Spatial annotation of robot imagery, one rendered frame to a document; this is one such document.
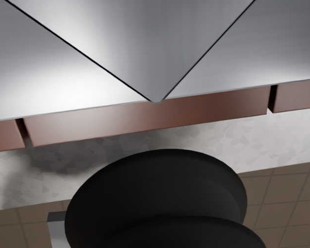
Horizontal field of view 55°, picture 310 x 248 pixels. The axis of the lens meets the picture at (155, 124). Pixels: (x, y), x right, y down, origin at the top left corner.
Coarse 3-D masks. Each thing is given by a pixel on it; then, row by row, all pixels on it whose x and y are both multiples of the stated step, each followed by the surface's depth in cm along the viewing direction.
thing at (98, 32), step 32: (32, 0) 13; (64, 0) 13; (96, 0) 13; (128, 0) 14; (160, 0) 14; (192, 0) 14; (224, 0) 14; (64, 32) 14; (96, 32) 14; (128, 32) 14; (160, 32) 15; (192, 32) 15; (224, 32) 15
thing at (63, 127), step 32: (192, 96) 21; (224, 96) 21; (256, 96) 22; (288, 96) 22; (0, 128) 20; (32, 128) 21; (64, 128) 21; (96, 128) 21; (128, 128) 22; (160, 128) 22
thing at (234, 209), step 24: (120, 192) 6; (144, 192) 6; (168, 192) 6; (192, 192) 6; (216, 192) 6; (96, 216) 6; (120, 216) 6; (144, 216) 6; (168, 216) 6; (192, 216) 5; (216, 216) 6; (240, 216) 7; (96, 240) 6; (120, 240) 5; (144, 240) 5; (168, 240) 5; (192, 240) 5; (216, 240) 5; (240, 240) 5
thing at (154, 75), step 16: (192, 48) 15; (208, 48) 15; (112, 64) 15; (128, 64) 15; (144, 64) 15; (160, 64) 16; (176, 64) 16; (192, 64) 16; (128, 80) 16; (144, 80) 16; (160, 80) 16; (176, 80) 16; (144, 96) 16; (160, 96) 17
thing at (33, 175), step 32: (192, 128) 40; (224, 128) 41; (256, 128) 42; (288, 128) 43; (0, 160) 39; (32, 160) 40; (64, 160) 40; (96, 160) 41; (224, 160) 44; (256, 160) 45; (288, 160) 46; (0, 192) 42; (32, 192) 42; (64, 192) 43
